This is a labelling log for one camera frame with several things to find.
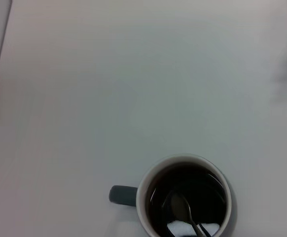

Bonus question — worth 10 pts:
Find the pink handled metal spoon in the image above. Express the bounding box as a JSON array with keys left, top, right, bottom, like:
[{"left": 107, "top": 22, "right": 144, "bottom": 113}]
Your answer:
[{"left": 169, "top": 191, "right": 210, "bottom": 237}]

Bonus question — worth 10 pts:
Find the dark grey ceramic cup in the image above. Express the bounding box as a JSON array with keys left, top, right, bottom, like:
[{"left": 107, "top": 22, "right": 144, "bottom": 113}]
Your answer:
[{"left": 108, "top": 153, "right": 238, "bottom": 237}]

